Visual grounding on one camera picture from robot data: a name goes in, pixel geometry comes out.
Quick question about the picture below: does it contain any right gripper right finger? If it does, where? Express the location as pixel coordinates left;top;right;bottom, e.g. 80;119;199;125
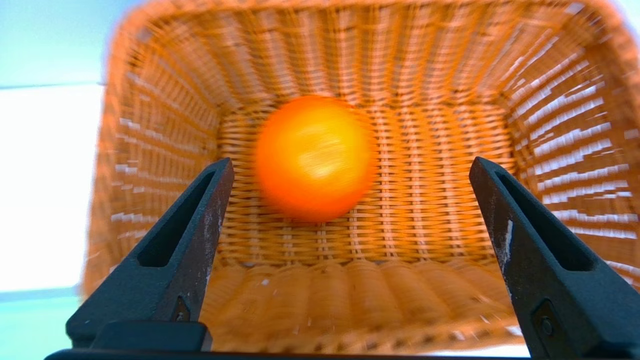
469;156;640;359

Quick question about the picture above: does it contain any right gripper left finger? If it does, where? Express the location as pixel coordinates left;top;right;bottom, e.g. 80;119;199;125
65;157;235;352

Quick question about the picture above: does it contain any orange fruit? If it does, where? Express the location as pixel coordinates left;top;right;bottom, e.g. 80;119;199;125
254;95;378;223

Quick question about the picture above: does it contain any orange wicker basket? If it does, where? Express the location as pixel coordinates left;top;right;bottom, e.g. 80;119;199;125
82;0;640;356

